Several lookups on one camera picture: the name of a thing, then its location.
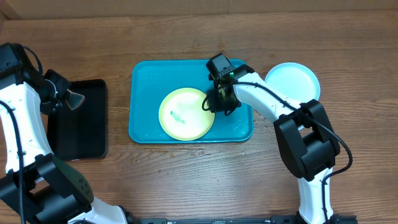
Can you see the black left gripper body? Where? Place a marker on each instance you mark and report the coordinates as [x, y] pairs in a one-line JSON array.
[[51, 89]]

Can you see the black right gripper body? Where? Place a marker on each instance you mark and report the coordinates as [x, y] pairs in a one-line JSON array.
[[217, 103]]

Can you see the grey-green sponge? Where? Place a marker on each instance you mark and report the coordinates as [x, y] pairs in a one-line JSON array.
[[74, 100]]

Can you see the yellow plate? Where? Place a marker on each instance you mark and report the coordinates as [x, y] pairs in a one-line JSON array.
[[182, 117]]

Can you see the light blue plate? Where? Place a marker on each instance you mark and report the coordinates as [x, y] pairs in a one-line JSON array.
[[294, 80]]

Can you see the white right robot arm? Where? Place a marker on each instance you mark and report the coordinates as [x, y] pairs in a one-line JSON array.
[[308, 145]]

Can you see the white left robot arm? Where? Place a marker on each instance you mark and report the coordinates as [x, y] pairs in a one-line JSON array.
[[43, 114]]

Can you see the black tray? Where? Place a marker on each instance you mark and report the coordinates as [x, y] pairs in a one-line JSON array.
[[81, 133]]

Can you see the teal tray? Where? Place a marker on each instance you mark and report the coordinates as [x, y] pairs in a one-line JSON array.
[[153, 80]]

